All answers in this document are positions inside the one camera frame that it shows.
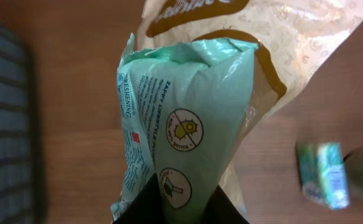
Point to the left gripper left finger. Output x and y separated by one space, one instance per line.
146 207

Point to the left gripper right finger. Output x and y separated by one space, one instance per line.
220 210

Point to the light green wipes packet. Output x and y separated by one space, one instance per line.
181 108

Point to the small teal white packet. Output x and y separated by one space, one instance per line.
322 174

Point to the brown snack packet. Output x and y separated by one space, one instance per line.
295 37

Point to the grey plastic mesh basket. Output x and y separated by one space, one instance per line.
23 197

